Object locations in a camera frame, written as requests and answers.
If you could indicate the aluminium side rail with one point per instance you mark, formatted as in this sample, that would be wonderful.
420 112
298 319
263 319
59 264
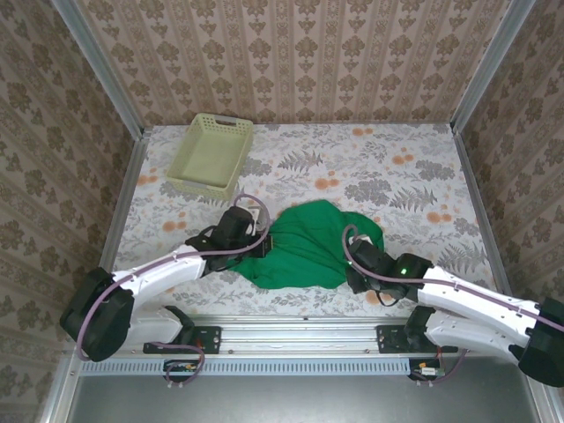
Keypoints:
128 189
478 189

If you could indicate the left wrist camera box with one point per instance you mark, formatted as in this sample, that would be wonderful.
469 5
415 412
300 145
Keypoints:
257 218

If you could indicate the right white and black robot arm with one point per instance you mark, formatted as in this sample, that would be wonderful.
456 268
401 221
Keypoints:
467 293

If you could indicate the green t-shirt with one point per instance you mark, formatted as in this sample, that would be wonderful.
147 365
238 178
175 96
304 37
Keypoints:
308 251

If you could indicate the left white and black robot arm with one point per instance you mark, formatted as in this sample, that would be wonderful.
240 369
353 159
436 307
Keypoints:
154 271

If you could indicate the aluminium frame post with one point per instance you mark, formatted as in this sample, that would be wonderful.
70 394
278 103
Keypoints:
101 70
489 66

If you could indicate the grey metal sheet panel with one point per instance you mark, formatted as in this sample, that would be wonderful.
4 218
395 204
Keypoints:
299 401

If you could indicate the pale yellow plastic basket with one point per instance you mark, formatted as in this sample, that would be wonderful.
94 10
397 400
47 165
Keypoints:
211 158

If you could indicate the aluminium mounting rail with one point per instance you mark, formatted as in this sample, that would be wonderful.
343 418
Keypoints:
299 337

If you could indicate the floral table cover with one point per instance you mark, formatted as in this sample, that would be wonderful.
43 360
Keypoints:
396 176

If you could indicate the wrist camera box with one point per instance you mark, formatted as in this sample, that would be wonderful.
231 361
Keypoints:
363 240
257 218

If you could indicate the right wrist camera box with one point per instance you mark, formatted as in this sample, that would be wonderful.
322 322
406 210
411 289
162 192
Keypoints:
363 240

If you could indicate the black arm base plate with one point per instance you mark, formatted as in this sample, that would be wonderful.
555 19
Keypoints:
390 339
209 339

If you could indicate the small electronics board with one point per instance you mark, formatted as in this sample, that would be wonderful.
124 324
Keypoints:
427 371
180 366

